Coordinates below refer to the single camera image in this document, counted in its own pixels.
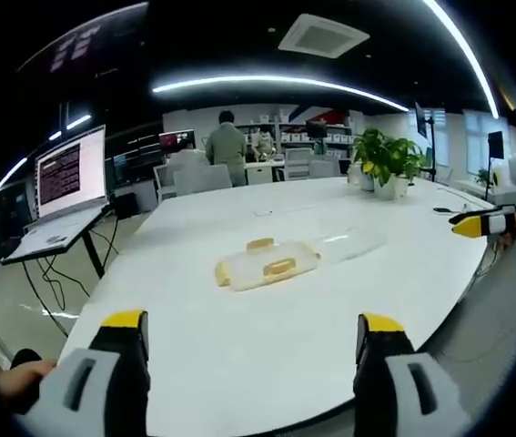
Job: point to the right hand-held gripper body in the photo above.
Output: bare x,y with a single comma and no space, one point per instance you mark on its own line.
510,182

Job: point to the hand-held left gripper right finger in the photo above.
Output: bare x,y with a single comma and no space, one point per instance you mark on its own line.
414,387

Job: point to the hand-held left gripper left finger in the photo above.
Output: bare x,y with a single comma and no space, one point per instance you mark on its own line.
80,387

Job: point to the clear box with yellow plastic buckle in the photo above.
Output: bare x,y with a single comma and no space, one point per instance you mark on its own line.
266,268

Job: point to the person's left hand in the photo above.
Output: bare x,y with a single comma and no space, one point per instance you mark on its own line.
23,378

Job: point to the small green windowsill plant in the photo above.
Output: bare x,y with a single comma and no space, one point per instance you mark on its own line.
482,176

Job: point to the black panel on tripod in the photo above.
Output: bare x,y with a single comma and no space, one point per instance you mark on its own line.
495,145

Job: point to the small black device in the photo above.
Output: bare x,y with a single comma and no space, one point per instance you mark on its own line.
442,210

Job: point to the monitor on black stand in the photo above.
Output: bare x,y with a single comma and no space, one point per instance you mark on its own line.
422,123

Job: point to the green potted plant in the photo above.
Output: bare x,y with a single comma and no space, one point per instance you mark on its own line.
387,157

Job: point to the clear plastic sheet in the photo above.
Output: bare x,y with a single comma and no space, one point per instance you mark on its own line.
353,243

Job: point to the curved ceiling light strip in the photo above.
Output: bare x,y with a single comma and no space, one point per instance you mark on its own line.
471,54
280,82

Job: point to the black-legged side table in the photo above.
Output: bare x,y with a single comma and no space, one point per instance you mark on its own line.
89,246

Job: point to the white office chair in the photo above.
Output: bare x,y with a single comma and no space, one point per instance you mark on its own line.
298,163

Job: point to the white storage shelf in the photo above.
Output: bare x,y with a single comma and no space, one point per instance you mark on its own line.
303,129

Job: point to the open silver laptop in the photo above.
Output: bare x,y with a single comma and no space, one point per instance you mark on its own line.
68,182

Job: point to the small white flat device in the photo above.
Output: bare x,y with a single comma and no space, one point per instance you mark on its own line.
264,212

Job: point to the grey office chair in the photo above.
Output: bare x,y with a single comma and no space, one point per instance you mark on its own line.
203,179
164,182

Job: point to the dark wide monitor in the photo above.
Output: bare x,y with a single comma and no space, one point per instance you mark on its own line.
137,168

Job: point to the ceiling air conditioner vent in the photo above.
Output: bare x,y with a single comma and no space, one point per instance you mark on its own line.
323,35

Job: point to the desktop monitor with red picture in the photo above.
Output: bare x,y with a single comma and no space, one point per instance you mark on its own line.
176,140

